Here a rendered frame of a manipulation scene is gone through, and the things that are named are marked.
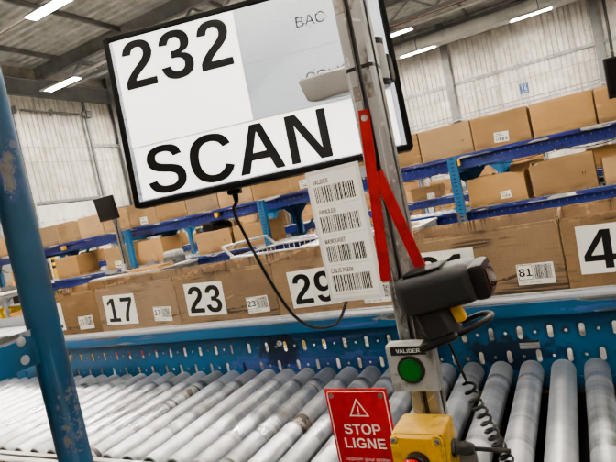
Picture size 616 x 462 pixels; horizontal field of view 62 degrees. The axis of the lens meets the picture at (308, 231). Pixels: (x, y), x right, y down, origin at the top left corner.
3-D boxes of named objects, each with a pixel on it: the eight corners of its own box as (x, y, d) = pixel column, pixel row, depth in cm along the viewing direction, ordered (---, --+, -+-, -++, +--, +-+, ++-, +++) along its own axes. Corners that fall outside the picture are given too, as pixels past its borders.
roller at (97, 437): (66, 478, 118) (53, 462, 119) (206, 387, 164) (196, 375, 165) (73, 467, 116) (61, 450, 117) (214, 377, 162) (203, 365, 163)
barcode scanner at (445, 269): (508, 341, 60) (478, 256, 60) (413, 358, 65) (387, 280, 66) (513, 324, 66) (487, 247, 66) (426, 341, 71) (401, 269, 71)
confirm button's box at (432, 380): (391, 394, 71) (382, 346, 71) (398, 385, 74) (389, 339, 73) (440, 393, 68) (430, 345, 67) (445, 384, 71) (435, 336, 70)
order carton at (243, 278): (181, 326, 172) (170, 277, 171) (233, 303, 197) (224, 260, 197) (280, 318, 153) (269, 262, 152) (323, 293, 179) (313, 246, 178)
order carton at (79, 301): (37, 339, 208) (27, 299, 207) (95, 318, 234) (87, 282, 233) (104, 334, 190) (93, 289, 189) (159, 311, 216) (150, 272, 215)
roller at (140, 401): (49, 453, 119) (55, 473, 120) (193, 368, 165) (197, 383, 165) (37, 453, 122) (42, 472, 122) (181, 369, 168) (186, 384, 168)
